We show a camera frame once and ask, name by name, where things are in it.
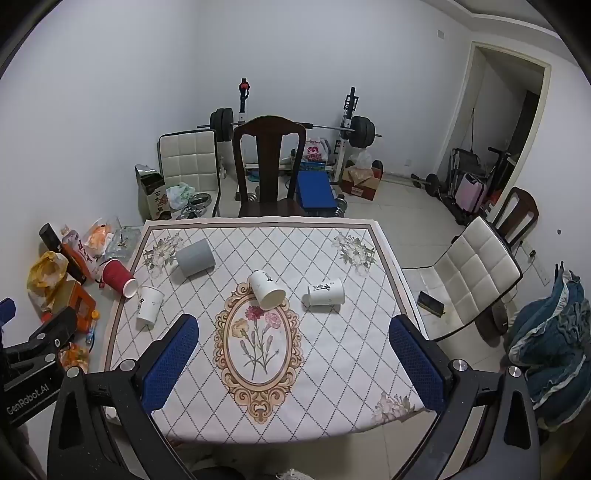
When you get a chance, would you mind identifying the brown cardboard box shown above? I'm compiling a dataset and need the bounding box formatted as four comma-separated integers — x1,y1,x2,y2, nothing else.
339,165,384,201

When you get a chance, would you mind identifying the grey cup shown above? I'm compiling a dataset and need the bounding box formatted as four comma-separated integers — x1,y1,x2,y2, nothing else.
174,239,216,278

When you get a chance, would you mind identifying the metal bowl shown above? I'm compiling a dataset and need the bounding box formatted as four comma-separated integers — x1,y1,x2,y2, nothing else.
182,193,213,217

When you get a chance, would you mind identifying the white padded chair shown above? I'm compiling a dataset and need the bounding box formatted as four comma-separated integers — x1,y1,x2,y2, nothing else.
401,216,523,342
158,130,222,217

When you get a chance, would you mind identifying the white paper cup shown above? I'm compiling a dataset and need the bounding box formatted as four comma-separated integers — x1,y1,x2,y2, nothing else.
248,270,287,310
136,286,165,330
307,278,345,306

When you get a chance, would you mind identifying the white door frame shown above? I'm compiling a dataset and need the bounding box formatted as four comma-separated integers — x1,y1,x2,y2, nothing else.
450,41,553,222

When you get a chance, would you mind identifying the red and white bag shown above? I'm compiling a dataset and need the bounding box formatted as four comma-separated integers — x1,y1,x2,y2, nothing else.
302,137,331,172

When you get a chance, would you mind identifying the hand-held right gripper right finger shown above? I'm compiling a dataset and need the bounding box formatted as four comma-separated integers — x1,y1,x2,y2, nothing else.
389,315,542,480

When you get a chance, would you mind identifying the tall brown printed box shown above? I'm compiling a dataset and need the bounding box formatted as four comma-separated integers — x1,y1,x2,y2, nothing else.
135,164,173,221

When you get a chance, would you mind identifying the orange gift box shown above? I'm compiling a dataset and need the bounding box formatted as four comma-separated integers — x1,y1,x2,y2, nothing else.
44,281,98,331

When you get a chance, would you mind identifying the dark wooden chair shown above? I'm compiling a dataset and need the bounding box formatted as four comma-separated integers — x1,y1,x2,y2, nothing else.
492,187,540,252
232,115,308,219

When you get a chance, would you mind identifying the floral diamond-pattern tablecloth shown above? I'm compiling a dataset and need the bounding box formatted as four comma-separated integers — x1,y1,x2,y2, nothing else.
102,218,428,446

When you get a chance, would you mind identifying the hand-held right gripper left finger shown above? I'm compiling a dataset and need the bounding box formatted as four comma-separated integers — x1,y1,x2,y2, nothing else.
47,313,200,480

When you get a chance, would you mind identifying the black smartphone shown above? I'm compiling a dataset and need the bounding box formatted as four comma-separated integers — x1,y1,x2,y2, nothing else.
416,291,446,317

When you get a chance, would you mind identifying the small black barbell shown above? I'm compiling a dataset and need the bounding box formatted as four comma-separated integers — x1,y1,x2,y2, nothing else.
411,173,447,197

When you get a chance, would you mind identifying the black folding cart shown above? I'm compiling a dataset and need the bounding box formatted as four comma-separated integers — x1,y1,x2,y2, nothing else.
449,148,484,204

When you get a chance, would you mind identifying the orange and white bag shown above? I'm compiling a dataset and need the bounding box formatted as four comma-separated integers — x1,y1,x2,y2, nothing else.
87,220,114,253

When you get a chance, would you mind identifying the black bottle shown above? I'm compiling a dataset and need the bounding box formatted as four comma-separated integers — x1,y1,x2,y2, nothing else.
39,223,88,285

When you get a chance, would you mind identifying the white barbell rack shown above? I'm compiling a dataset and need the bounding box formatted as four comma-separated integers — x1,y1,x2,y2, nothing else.
329,87,362,182

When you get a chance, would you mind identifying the clear plastic bag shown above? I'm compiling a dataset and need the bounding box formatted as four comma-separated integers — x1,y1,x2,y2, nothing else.
348,148,373,171

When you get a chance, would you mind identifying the blue denim clothes heap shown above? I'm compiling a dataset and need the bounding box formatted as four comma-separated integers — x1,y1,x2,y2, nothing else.
503,263,591,432

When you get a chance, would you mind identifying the pink suitcase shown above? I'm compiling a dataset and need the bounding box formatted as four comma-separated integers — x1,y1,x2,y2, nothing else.
455,173,488,214

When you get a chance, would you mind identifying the red cup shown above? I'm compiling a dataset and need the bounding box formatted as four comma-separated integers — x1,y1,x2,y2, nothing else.
100,259,139,297

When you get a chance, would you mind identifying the blue weight bench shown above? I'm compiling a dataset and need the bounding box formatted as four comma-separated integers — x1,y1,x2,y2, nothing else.
296,172,337,217

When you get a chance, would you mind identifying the yellow plastic bag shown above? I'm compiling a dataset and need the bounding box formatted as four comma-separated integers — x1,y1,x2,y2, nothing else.
27,251,69,313

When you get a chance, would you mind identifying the green and white plastic bag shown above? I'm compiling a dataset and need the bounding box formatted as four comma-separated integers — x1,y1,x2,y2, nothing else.
166,182,196,210

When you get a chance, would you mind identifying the clear plastic container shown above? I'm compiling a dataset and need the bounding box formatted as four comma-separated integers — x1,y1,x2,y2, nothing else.
104,226,142,264

